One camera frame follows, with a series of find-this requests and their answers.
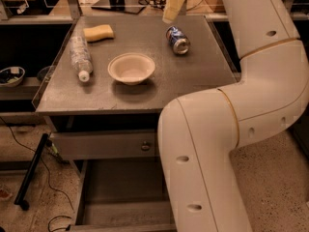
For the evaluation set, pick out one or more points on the grey drawer cabinet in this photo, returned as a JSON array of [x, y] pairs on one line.
[[106, 128]]

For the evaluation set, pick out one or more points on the open grey middle drawer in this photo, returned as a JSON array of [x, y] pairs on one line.
[[122, 195]]

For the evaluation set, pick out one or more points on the blue pepsi can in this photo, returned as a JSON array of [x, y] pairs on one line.
[[177, 40]]

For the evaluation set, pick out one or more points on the white paper bowl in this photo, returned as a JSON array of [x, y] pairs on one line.
[[131, 68]]

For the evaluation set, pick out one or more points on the round metal drawer knob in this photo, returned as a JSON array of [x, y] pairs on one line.
[[146, 146]]

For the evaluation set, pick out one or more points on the bowl with dark items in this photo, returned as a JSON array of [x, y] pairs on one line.
[[11, 76]]

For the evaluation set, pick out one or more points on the black monitor stand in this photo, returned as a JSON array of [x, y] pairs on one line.
[[132, 7]]

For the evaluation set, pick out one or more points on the clear plastic water bottle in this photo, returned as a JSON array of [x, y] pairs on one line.
[[80, 58]]

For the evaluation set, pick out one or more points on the yellow sponge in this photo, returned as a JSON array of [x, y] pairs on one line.
[[98, 33]]

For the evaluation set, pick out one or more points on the black bar on floor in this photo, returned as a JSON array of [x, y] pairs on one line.
[[20, 197]]

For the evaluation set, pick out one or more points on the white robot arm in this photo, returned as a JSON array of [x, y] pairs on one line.
[[198, 131]]

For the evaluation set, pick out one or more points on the grey top drawer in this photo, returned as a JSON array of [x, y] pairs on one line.
[[108, 144]]

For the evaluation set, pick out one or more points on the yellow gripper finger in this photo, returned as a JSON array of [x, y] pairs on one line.
[[171, 10]]

